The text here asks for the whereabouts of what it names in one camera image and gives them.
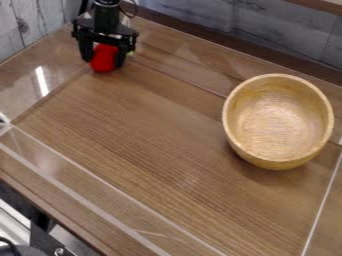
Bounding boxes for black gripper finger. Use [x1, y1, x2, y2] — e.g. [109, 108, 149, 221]
[77, 38, 93, 62]
[114, 44, 128, 68]

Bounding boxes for black metal table bracket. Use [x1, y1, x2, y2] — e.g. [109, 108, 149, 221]
[29, 223, 76, 256]

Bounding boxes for clear acrylic tray wall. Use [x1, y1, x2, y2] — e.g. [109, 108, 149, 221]
[0, 11, 342, 256]

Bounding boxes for light wooden bowl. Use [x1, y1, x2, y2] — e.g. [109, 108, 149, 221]
[221, 73, 334, 170]

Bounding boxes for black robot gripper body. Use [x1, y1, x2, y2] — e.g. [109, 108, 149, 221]
[70, 0, 139, 50]

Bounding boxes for red felt strawberry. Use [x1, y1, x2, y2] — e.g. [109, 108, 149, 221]
[89, 44, 118, 73]

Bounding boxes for black cable bottom left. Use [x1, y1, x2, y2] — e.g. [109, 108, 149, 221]
[0, 235, 21, 256]

